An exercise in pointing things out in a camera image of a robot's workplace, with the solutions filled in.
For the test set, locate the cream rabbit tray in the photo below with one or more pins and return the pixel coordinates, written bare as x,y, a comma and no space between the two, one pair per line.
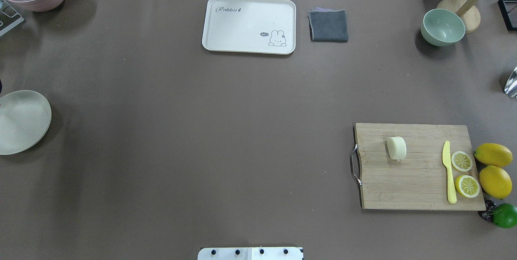
250,26

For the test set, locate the white steamed bun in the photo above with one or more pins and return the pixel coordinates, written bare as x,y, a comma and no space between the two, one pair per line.
396,146

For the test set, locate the black metal glass tray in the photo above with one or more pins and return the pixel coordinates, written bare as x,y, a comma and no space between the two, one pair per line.
508,9

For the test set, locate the grey folded cloth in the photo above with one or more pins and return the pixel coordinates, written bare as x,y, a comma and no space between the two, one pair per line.
328,25

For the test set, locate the bamboo cutting board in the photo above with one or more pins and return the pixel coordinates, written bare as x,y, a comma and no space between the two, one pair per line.
417,182

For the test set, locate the mint green bowl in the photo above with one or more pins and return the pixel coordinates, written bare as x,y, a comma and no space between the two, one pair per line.
441,27

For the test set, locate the lemon half near knife tip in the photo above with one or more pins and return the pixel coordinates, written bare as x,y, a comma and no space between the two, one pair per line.
462,161

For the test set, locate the yellow plastic knife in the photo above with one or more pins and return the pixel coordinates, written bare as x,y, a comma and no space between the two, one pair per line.
446,161

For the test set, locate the beige round plate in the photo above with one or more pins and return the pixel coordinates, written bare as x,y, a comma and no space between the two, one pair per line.
25,117

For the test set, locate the wooden cup stand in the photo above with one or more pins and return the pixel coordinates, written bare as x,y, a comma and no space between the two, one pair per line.
466,10

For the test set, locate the whole yellow lemon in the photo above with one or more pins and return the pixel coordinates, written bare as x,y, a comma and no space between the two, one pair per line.
493,154
495,181

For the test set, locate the metal ice scoop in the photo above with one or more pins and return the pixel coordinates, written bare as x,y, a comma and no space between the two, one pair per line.
510,88

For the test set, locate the green lime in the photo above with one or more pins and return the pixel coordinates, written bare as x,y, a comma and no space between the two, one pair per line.
505,215

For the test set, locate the white cup rack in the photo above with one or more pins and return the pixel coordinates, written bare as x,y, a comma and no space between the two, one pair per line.
9,17

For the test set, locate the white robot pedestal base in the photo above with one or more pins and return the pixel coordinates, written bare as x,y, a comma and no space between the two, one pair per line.
251,253

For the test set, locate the lemon half near knife handle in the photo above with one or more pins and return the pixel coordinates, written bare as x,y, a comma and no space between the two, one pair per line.
467,186

